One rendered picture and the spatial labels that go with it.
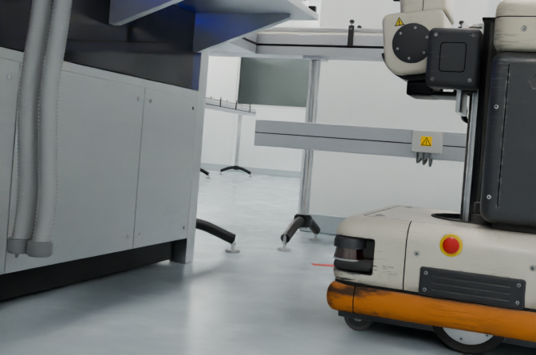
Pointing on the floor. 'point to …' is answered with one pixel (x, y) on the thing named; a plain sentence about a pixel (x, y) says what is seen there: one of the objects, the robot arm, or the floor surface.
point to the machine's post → (184, 246)
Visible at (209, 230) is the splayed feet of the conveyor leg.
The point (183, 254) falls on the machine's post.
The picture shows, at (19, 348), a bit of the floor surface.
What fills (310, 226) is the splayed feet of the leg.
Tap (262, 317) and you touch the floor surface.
